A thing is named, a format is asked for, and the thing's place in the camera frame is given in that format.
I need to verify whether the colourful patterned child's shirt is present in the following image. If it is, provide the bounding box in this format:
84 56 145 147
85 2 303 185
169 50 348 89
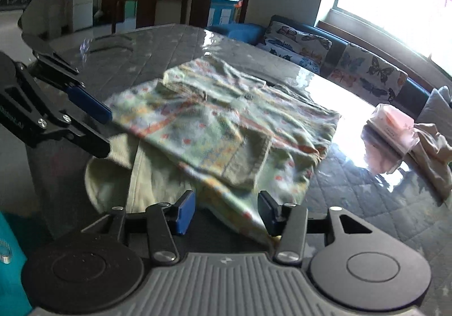
84 55 340 244

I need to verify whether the teal sleeve forearm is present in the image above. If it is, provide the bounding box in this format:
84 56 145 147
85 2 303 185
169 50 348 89
0 214 32 316

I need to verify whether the pink tissue pack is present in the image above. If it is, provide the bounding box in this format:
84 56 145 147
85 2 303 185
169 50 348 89
367 103 419 156

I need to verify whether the cream crumpled garment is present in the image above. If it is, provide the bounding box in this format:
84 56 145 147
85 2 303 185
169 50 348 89
410 123 451 201

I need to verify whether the large butterfly cushion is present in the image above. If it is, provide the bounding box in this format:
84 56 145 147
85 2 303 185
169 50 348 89
328 43 408 106

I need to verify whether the small butterfly cushion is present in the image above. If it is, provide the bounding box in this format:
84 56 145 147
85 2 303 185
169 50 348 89
257 21 332 74

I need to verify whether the blue sofa bench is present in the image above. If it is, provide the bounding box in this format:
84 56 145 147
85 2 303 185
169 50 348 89
208 16 431 121

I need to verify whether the blue doorway cabinet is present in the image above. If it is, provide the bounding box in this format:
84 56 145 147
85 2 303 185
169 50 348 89
208 0 241 26

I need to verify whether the grey square pillow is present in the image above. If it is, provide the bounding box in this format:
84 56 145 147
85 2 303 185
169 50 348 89
416 86 452 140

